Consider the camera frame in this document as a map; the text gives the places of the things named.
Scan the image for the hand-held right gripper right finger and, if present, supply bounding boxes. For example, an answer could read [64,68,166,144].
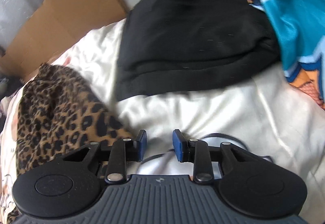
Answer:
[172,130,251,184]

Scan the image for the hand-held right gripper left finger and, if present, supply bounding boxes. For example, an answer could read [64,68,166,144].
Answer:
[62,130,148,184]

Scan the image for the leopard print pants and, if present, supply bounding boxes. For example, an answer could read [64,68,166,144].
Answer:
[6,63,132,224]

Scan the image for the white printed bed sheet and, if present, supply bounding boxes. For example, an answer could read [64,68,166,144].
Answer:
[0,18,325,224]

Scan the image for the black folded garment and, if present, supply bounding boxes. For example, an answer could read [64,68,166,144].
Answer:
[115,0,281,101]

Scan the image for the brown cardboard sheet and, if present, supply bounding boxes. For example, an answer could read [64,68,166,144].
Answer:
[0,0,127,82]

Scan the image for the teal printed blanket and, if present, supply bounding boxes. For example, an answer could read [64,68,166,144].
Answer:
[236,0,325,110]

